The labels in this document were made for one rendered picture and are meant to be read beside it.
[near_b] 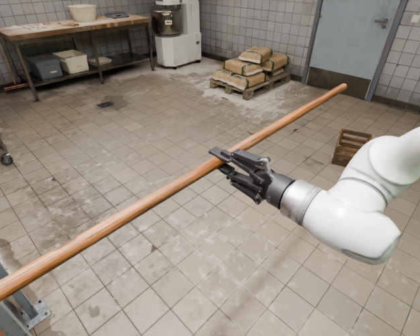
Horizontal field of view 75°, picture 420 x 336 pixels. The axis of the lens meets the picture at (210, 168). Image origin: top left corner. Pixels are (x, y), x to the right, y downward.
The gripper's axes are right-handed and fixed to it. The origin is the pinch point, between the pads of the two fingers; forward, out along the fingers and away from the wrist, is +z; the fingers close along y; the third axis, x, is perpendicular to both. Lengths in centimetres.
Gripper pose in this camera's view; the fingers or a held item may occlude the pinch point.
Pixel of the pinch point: (221, 160)
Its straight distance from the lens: 72.2
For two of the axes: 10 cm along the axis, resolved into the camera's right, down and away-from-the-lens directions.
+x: 7.0, -4.2, 5.8
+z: -7.2, -4.1, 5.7
